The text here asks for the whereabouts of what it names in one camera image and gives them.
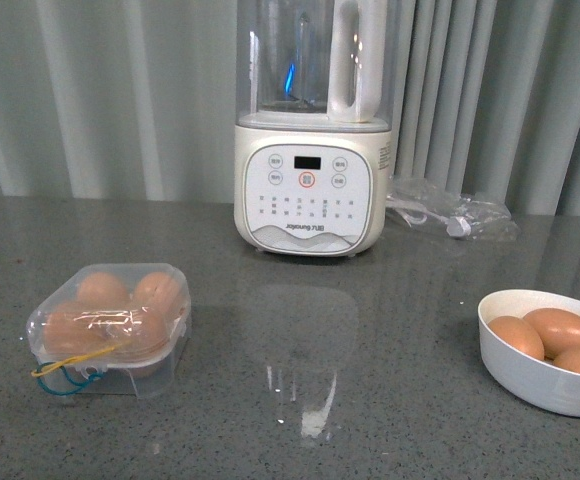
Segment clear plastic egg box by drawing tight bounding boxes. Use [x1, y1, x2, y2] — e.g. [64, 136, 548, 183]
[26, 263, 192, 400]

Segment brown egg back in bowl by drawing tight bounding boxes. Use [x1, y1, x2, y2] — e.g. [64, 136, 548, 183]
[523, 308, 580, 359]

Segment white Joyoung blender machine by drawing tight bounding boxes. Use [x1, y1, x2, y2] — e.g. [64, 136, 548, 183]
[234, 0, 398, 257]

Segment grey pleated curtain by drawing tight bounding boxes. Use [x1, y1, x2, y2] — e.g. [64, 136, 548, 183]
[0, 1, 580, 216]

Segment teal rubber band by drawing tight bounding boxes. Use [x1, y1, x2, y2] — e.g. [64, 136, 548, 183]
[31, 362, 104, 398]

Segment yellow rubber band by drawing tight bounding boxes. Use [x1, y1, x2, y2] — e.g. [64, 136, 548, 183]
[30, 341, 129, 378]

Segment white ceramic bowl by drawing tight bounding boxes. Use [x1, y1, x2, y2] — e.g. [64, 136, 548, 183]
[477, 289, 580, 417]

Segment clear bag with white cable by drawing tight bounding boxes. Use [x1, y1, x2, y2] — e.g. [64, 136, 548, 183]
[386, 178, 520, 242]

